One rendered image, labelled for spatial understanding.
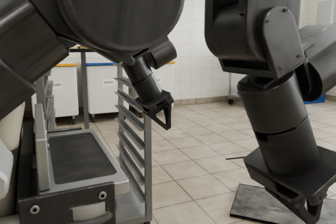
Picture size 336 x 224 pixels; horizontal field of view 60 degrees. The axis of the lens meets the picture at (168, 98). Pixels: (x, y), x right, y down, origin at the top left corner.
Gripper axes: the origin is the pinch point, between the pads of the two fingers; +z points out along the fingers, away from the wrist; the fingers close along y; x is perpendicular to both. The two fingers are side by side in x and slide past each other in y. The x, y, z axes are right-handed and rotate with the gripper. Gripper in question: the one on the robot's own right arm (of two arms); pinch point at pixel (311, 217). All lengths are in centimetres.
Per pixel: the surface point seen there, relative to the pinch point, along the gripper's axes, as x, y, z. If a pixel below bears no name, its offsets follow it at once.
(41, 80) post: 22, 104, -19
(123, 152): 4, 148, 47
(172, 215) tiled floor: 1, 118, 85
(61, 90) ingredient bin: 16, 344, 25
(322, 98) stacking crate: -347, 321, 246
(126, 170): 9, 140, 55
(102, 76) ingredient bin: -34, 342, 33
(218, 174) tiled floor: -49, 153, 109
